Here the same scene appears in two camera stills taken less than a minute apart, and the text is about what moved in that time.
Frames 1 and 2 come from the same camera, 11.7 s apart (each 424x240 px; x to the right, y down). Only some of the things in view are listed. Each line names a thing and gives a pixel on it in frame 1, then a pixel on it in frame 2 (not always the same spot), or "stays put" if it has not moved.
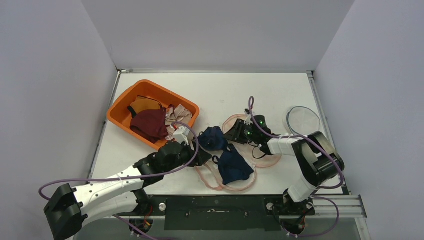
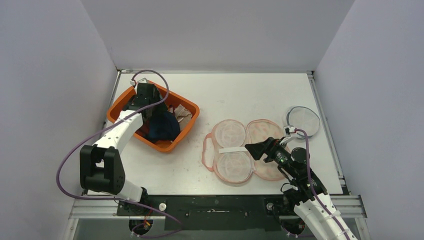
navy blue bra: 232,167 → 163,126
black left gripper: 202,157 → 157,98
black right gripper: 240,129 → 267,149
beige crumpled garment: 179,114 stays put
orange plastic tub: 119,116 stays put
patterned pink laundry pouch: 208,173 → 224,155
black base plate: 220,213 stays put
